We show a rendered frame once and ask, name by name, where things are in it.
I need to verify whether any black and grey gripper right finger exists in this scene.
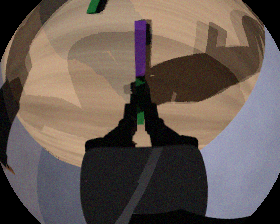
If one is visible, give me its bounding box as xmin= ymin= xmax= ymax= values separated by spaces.
xmin=144 ymin=93 xmax=198 ymax=148

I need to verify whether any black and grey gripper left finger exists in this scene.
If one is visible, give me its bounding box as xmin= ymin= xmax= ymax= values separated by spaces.
xmin=85 ymin=94 xmax=137 ymax=152

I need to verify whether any purple rod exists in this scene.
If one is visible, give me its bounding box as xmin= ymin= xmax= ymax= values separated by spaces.
xmin=135 ymin=21 xmax=146 ymax=76

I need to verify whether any green rod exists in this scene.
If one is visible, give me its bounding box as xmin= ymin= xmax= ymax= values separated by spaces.
xmin=86 ymin=0 xmax=104 ymax=14
xmin=136 ymin=76 xmax=145 ymax=125

